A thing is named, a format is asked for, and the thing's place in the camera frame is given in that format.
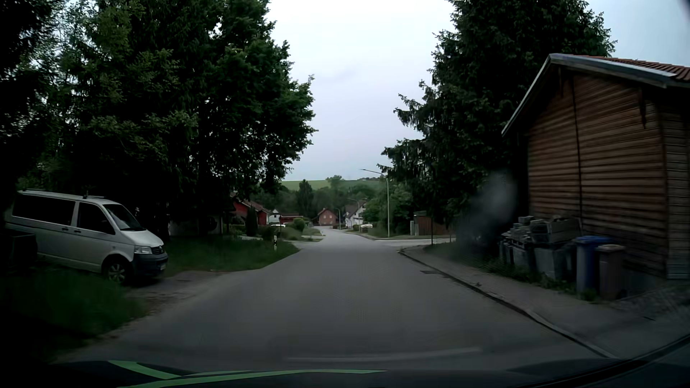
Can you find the white house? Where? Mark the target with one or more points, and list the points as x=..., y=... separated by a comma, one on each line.
x=356, y=214

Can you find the green hillside field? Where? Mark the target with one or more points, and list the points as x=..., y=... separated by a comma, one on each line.
x=318, y=184

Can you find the brick house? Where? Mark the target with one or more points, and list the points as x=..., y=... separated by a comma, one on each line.
x=327, y=216

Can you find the dark green bushes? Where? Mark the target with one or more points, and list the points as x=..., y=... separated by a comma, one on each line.
x=294, y=229

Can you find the wooden shed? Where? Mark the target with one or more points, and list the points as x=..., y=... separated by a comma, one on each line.
x=426, y=225

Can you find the red house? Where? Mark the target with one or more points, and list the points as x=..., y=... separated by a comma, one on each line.
x=248, y=210

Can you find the grey asphalt road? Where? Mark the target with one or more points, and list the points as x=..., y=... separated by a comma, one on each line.
x=334, y=302

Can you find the grass verge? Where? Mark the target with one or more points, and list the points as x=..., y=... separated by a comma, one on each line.
x=215, y=253

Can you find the tall dark conifer tree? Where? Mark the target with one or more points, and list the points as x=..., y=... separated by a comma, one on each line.
x=485, y=108

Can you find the car's own bonnet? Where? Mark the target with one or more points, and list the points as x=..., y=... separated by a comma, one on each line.
x=345, y=377

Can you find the stack of grey concrete blocks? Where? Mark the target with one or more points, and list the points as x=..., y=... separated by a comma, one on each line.
x=539, y=237

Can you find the large dark deciduous trees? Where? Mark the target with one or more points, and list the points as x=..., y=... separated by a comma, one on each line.
x=161, y=108

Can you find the grey paved pavement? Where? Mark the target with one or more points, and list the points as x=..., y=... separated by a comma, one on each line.
x=539, y=302

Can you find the blue wheelie bin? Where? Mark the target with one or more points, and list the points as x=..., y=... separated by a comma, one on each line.
x=586, y=264

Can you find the wooden barn with tiled roof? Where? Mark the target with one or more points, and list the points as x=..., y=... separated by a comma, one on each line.
x=609, y=161

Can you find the silver van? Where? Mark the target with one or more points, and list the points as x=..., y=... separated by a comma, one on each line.
x=81, y=237

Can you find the lamp post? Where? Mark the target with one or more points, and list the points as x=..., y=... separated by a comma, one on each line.
x=387, y=205

